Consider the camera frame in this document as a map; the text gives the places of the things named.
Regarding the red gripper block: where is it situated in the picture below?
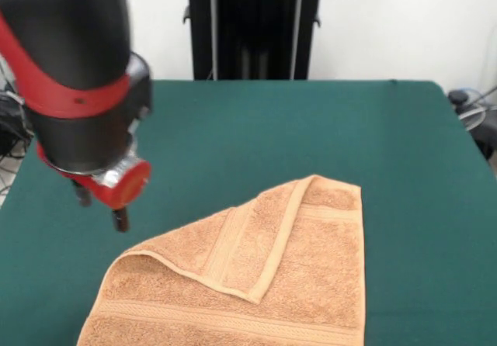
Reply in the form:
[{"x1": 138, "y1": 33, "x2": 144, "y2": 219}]
[{"x1": 36, "y1": 142, "x2": 152, "y2": 233}]

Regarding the tan terry towel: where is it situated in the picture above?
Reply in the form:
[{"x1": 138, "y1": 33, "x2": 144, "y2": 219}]
[{"x1": 75, "y1": 173, "x2": 367, "y2": 346}]

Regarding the dark green table cloth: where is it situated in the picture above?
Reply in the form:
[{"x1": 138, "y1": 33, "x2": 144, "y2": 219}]
[{"x1": 0, "y1": 78, "x2": 497, "y2": 346}]

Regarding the black round floor foot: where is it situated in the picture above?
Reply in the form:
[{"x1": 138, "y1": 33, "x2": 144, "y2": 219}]
[{"x1": 448, "y1": 88, "x2": 471, "y2": 106}]

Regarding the black cable bundle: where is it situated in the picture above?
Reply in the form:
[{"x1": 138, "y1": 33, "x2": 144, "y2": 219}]
[{"x1": 0, "y1": 80, "x2": 40, "y2": 161}]

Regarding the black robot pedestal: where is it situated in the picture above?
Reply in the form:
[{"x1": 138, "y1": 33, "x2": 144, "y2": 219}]
[{"x1": 182, "y1": 0, "x2": 337, "y2": 81}]

